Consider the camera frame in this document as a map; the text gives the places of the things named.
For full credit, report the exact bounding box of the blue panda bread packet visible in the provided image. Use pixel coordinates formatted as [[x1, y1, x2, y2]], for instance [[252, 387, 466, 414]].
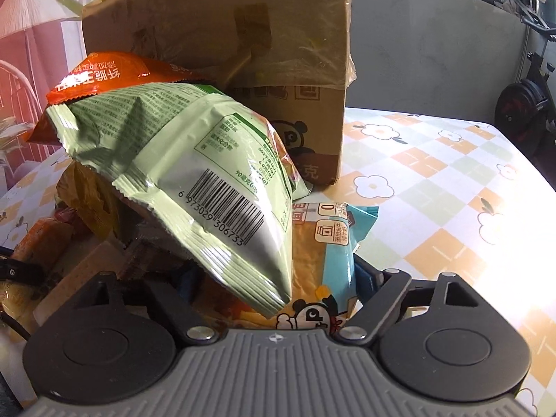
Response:
[[194, 202, 379, 334]]

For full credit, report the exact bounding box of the light green snack bag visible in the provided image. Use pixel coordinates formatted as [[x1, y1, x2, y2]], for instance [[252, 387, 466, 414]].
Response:
[[46, 82, 309, 317]]

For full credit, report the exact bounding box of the orange snack bag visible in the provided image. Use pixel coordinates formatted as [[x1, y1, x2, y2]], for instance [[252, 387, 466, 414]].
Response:
[[23, 51, 210, 146]]

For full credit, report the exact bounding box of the black exercise bike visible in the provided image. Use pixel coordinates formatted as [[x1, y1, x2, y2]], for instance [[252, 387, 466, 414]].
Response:
[[495, 0, 555, 180]]

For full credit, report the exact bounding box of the brown cardboard box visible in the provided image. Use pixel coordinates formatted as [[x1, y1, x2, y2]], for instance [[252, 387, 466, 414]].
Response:
[[82, 0, 355, 186]]

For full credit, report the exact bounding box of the white pleated lamp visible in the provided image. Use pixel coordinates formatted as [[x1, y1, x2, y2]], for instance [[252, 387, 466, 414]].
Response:
[[1, 0, 82, 87]]

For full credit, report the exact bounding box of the red wire chair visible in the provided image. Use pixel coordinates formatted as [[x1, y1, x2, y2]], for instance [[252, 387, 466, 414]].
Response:
[[1, 60, 51, 166]]

